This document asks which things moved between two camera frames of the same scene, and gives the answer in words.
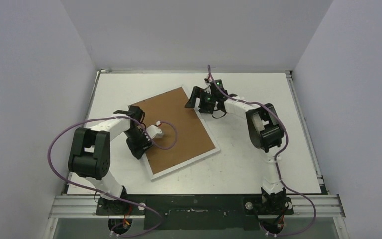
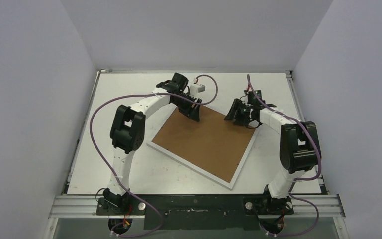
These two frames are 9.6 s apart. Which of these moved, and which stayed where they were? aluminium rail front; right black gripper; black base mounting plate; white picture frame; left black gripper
Moved: left black gripper; white picture frame; right black gripper
Stayed: black base mounting plate; aluminium rail front
